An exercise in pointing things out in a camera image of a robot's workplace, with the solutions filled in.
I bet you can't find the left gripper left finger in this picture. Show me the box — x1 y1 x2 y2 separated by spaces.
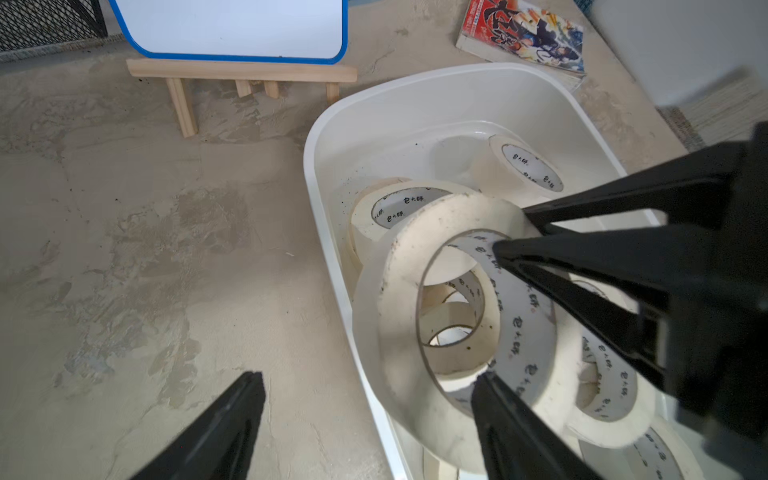
133 371 266 479

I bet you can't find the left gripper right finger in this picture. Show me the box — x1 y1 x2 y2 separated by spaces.
471 372 600 479

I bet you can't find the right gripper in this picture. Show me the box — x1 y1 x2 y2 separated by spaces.
492 123 767 479

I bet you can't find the masking tape roll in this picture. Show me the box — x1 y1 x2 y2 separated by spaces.
578 417 705 480
353 193 581 474
468 135 565 207
349 178 475 265
563 281 658 450
418 285 501 379

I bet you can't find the white plastic storage box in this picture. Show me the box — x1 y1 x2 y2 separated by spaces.
302 62 715 480

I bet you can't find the red manga book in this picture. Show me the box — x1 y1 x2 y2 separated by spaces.
456 0 586 80

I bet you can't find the blue framed whiteboard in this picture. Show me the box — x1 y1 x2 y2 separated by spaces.
110 0 349 65

